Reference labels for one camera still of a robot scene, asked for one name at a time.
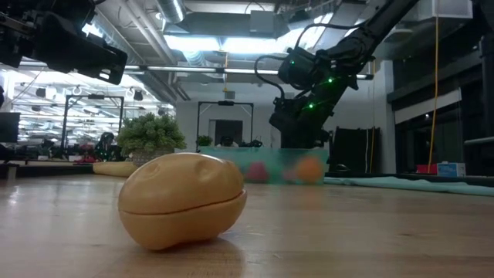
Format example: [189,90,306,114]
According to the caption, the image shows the smooth orange toy fruit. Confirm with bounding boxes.
[296,155,324,185]

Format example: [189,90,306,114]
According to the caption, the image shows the long ceiling light fixture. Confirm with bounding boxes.
[123,64,374,81]

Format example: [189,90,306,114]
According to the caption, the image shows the green potted plant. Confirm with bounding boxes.
[117,112,187,167]

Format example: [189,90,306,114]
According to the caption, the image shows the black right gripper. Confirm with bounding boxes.
[269,96,333,150]

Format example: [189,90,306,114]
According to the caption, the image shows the black cabinet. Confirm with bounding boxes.
[330,125,381,175]

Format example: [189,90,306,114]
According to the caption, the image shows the blue cardboard box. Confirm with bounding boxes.
[437,161,467,178]

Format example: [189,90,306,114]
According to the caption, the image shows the tan toy potato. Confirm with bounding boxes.
[117,152,248,251]

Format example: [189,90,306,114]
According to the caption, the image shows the red toy tomato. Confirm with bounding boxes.
[245,161,270,184]

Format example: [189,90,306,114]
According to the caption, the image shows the black background monitor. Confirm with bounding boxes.
[0,111,21,144]

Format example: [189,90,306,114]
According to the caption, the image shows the teal translucent tupperware container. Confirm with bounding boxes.
[198,145,330,185]

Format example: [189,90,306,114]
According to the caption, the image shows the light blue cloth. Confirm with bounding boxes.
[323,176,494,197]

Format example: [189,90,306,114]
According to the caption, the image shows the black background rig frame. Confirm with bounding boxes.
[196,100,255,148]
[60,94,125,155]

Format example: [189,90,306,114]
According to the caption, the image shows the yellow pole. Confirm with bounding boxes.
[427,15,441,174]

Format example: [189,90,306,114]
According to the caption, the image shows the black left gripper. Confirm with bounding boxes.
[36,11,129,86]

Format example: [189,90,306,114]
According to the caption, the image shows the person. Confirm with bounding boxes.
[92,131,124,162]
[215,135,240,148]

